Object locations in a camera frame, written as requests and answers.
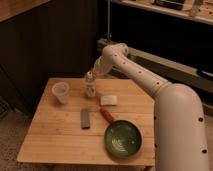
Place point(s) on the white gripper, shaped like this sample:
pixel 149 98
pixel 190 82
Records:
pixel 95 73

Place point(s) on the small clear plastic bottle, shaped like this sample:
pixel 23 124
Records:
pixel 90 85

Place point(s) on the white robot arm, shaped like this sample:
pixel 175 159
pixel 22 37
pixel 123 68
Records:
pixel 179 124

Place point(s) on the white sponge block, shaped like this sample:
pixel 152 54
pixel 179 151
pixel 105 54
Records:
pixel 108 100

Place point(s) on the clear plastic cup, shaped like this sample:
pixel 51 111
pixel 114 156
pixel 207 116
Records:
pixel 61 91

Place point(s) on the grey rectangular bar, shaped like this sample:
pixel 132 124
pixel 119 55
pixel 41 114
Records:
pixel 85 118

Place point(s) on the wooden folding table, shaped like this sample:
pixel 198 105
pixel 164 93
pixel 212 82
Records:
pixel 55 134

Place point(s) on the wooden shelf with items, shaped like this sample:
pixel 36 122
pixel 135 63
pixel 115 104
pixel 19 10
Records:
pixel 194 10

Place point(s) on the green pan with orange handle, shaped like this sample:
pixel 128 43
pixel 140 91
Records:
pixel 122 138

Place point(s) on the metal rail frame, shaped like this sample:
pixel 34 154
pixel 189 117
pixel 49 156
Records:
pixel 179 49

